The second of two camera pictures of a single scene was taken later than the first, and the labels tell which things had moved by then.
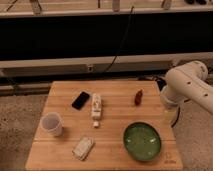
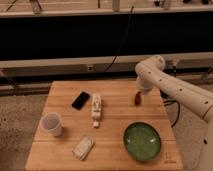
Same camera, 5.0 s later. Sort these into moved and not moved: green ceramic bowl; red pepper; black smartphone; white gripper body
Moved: white gripper body
Not moved: red pepper; green ceramic bowl; black smartphone
